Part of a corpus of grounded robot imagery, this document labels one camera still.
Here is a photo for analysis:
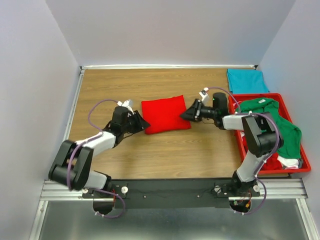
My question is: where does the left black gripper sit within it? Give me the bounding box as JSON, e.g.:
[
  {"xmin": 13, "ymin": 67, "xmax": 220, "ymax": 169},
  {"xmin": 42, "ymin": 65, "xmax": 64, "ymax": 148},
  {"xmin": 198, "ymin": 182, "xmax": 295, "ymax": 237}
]
[{"xmin": 121, "ymin": 110, "xmax": 151, "ymax": 134}]

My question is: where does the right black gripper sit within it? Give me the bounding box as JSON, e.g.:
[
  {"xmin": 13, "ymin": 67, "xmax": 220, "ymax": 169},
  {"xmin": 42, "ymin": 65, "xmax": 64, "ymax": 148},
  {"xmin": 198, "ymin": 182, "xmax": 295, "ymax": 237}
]
[{"xmin": 178, "ymin": 98, "xmax": 217, "ymax": 123}]

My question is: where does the red t-shirt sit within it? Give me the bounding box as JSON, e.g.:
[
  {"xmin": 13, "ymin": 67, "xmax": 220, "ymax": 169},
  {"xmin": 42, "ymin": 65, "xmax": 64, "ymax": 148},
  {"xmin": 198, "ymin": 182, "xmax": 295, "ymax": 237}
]
[
  {"xmin": 141, "ymin": 95, "xmax": 191, "ymax": 135},
  {"xmin": 261, "ymin": 152, "xmax": 283, "ymax": 171}
]

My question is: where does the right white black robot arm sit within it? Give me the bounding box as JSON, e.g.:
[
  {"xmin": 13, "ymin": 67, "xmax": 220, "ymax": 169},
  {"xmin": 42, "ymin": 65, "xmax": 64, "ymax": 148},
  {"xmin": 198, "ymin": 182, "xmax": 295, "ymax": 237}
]
[{"xmin": 180, "ymin": 90, "xmax": 284, "ymax": 197}]

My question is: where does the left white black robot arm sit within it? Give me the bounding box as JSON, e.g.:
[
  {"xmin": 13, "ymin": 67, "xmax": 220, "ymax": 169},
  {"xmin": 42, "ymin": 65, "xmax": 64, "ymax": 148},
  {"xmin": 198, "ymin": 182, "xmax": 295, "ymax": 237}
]
[{"xmin": 48, "ymin": 106, "xmax": 150, "ymax": 198}]

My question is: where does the folded blue t-shirt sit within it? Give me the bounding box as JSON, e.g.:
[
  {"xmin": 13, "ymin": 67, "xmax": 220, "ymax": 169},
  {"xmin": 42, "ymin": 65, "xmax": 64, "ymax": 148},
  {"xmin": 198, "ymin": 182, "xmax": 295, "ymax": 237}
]
[{"xmin": 226, "ymin": 68, "xmax": 269, "ymax": 94}]

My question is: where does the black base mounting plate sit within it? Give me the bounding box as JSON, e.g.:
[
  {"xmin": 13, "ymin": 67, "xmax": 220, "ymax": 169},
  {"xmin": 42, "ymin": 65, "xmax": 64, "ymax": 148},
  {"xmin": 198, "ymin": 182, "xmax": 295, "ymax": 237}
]
[{"xmin": 82, "ymin": 178, "xmax": 260, "ymax": 215}]

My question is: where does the red t-shirt in bin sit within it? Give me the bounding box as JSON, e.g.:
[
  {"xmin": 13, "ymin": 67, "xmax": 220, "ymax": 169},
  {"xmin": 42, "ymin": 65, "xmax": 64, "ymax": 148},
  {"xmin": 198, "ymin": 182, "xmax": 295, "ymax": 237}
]
[{"xmin": 261, "ymin": 152, "xmax": 283, "ymax": 171}]

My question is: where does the green t-shirt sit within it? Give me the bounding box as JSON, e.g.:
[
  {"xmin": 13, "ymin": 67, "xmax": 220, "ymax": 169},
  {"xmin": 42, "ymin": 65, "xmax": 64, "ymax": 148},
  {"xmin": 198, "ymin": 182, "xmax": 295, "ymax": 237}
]
[{"xmin": 236, "ymin": 97, "xmax": 302, "ymax": 159}]

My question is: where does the white t-shirt in bin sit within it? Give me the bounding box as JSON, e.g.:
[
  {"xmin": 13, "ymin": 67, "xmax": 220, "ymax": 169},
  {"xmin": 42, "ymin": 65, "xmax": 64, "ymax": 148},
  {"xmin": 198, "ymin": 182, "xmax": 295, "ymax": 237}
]
[{"xmin": 277, "ymin": 155, "xmax": 301, "ymax": 170}]

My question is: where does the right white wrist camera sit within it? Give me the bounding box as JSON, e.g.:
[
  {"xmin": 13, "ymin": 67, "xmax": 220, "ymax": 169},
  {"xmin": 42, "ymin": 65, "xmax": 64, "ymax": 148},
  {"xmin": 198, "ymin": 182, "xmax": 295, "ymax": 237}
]
[{"xmin": 198, "ymin": 87, "xmax": 210, "ymax": 105}]

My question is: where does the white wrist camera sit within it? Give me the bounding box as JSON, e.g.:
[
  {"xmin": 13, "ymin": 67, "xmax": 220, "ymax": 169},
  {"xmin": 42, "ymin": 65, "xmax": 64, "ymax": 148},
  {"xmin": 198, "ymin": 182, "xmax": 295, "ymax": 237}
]
[
  {"xmin": 116, "ymin": 99, "xmax": 134, "ymax": 113},
  {"xmin": 198, "ymin": 87, "xmax": 210, "ymax": 105}
]

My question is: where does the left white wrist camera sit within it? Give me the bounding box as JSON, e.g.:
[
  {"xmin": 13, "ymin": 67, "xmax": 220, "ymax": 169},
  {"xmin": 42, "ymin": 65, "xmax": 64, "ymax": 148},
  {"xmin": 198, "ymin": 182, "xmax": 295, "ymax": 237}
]
[{"xmin": 116, "ymin": 99, "xmax": 134, "ymax": 113}]

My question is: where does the aluminium rail frame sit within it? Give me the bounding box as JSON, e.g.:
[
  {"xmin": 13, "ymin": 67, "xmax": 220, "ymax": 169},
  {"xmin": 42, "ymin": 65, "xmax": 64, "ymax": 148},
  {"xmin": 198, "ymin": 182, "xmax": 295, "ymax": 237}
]
[{"xmin": 30, "ymin": 68, "xmax": 319, "ymax": 240}]

